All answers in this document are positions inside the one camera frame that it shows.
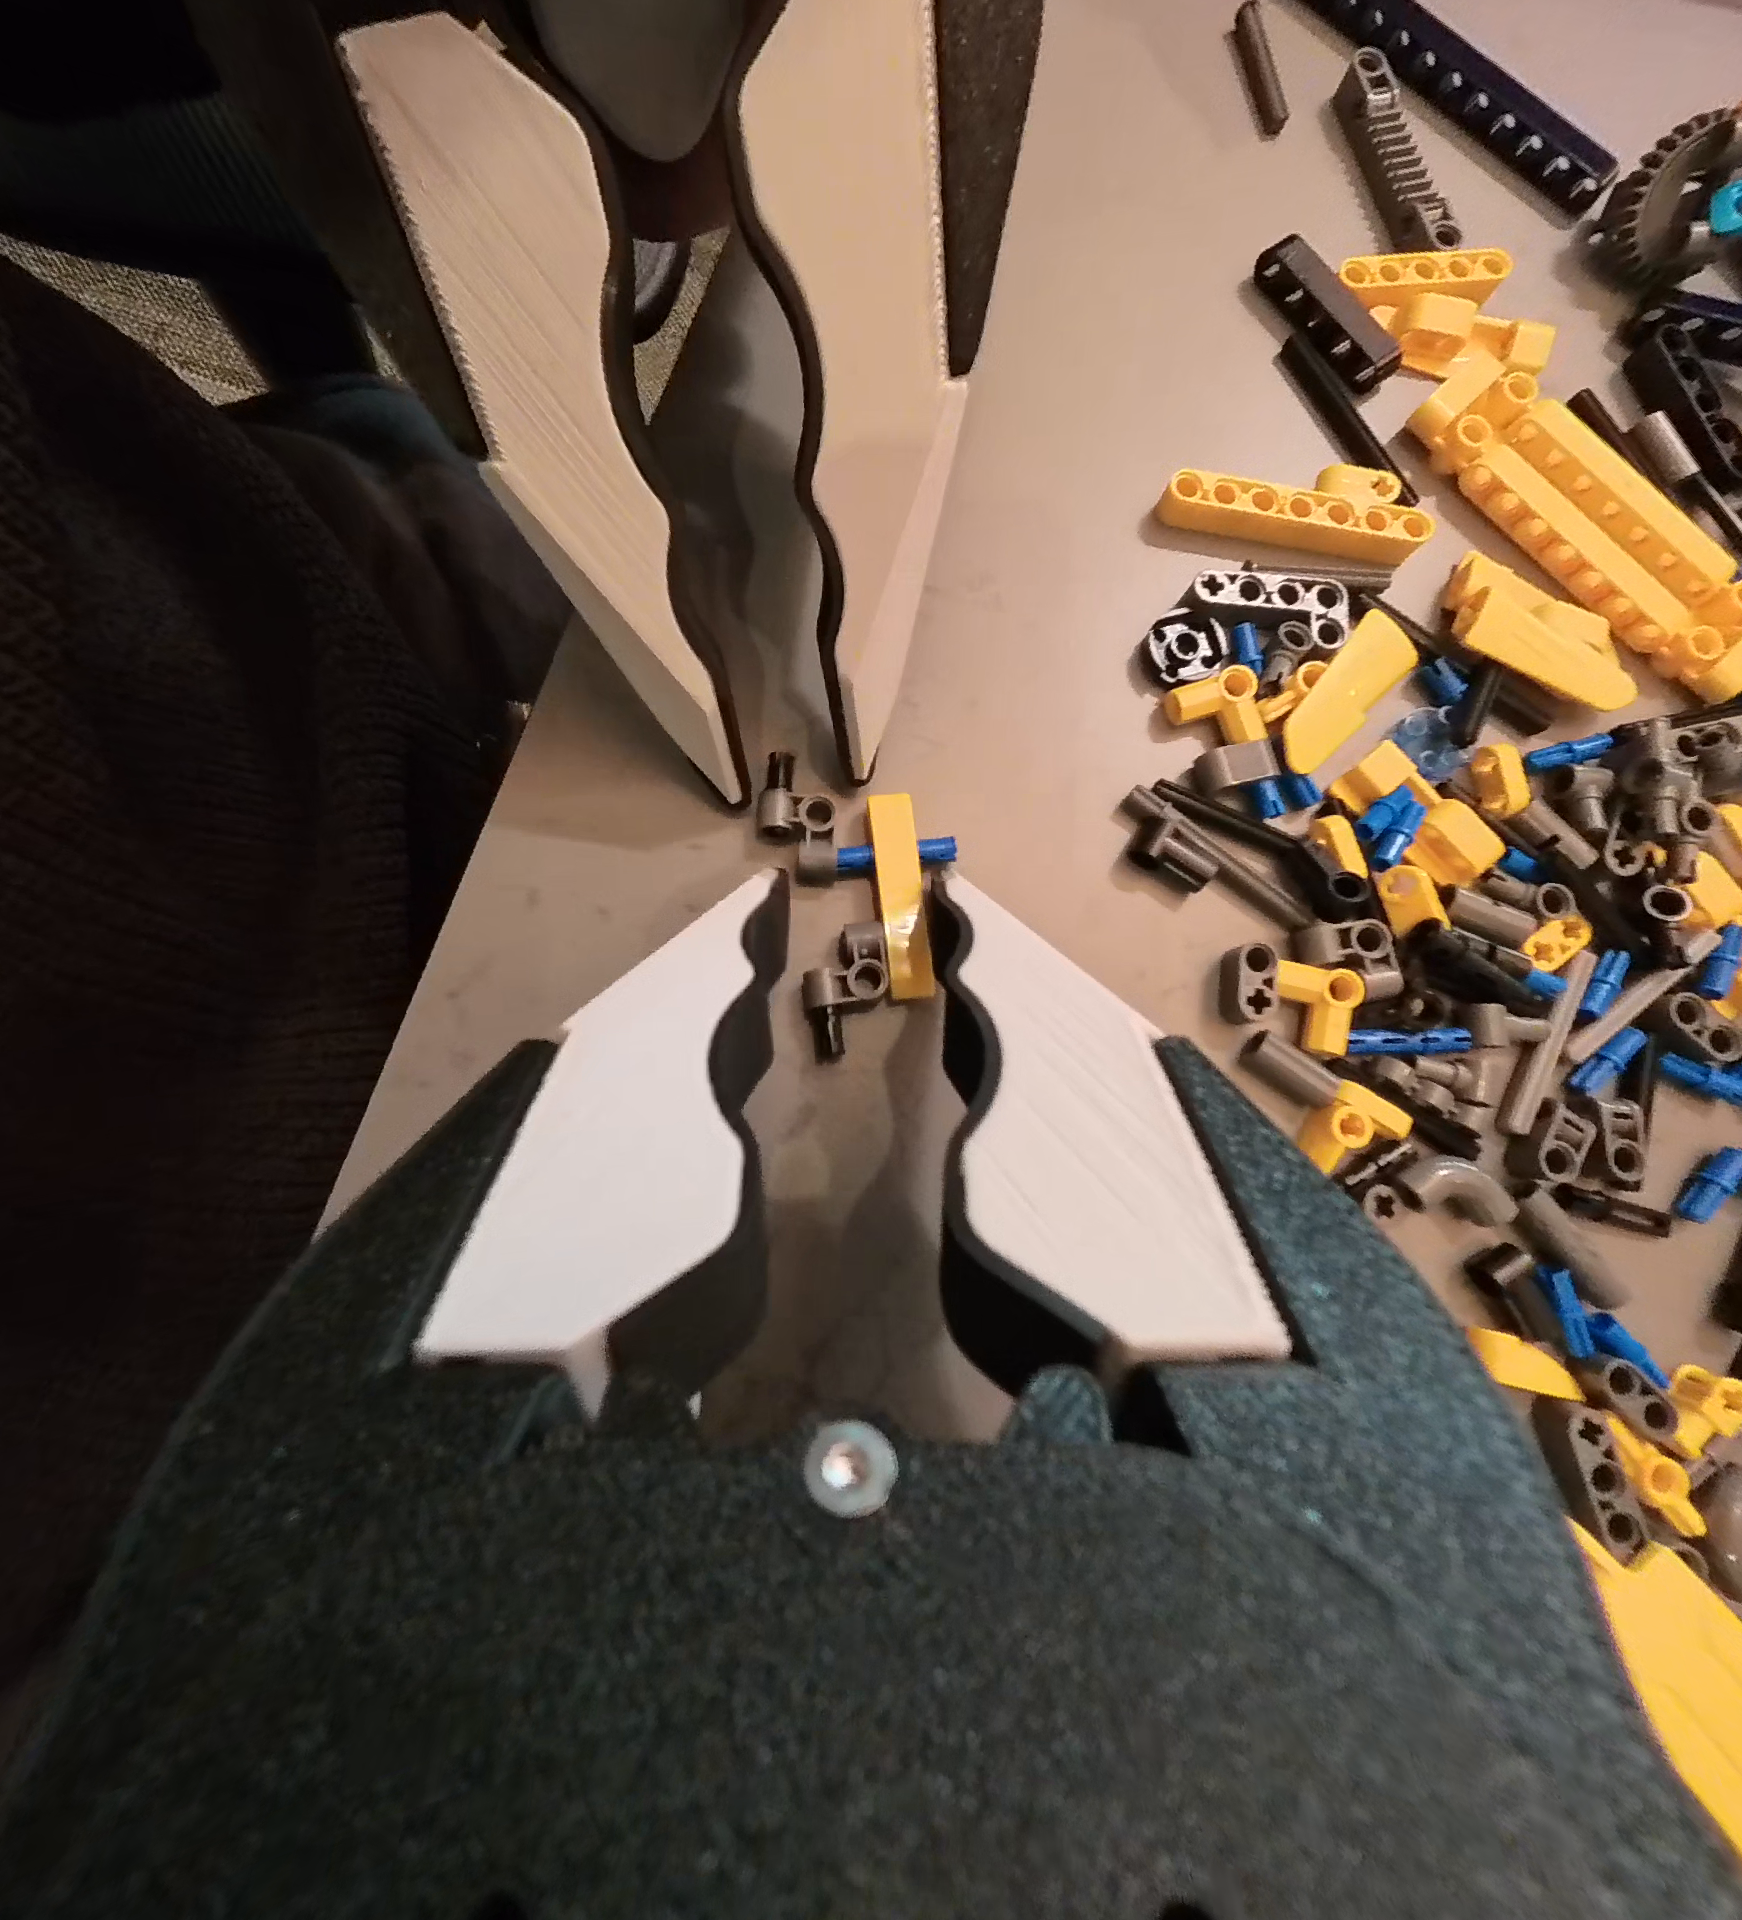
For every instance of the yellow short beam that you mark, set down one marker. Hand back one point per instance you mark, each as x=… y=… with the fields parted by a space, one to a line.
x=902 y=915

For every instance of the partly built toy vehicle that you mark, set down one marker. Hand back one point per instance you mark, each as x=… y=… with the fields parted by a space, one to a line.
x=1667 y=181

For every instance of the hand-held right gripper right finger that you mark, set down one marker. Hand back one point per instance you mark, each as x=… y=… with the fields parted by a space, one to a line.
x=1111 y=1201

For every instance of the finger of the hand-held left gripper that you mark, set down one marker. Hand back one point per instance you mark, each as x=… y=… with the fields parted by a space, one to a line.
x=541 y=375
x=872 y=300

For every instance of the pile of plastic building pieces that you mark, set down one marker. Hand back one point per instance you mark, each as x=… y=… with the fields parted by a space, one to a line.
x=1592 y=495

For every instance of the black beam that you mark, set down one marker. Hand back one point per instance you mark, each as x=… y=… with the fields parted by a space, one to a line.
x=1330 y=311

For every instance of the dark grey pin connector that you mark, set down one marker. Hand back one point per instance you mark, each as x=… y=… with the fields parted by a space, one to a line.
x=826 y=987
x=816 y=866

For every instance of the black office chair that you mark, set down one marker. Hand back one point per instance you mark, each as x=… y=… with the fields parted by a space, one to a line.
x=167 y=164

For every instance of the blue pin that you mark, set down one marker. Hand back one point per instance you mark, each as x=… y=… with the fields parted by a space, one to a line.
x=856 y=859

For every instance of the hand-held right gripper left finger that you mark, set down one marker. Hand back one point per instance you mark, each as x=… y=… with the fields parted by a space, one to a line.
x=595 y=1185

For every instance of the grey gear rack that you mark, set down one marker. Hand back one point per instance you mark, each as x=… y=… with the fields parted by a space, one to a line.
x=1396 y=150

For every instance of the large yellow curved panel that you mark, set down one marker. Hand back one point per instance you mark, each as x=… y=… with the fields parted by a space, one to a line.
x=1741 y=1726

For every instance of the person's black sweater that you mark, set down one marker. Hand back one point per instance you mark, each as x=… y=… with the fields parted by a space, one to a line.
x=107 y=899

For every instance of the person's dark trousers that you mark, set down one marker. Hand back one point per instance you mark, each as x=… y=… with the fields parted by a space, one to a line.
x=407 y=510

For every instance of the long dark blue beam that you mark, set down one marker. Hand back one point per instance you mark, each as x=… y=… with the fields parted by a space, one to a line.
x=1486 y=112

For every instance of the short dark axle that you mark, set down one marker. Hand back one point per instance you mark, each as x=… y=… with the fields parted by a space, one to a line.
x=1260 y=68

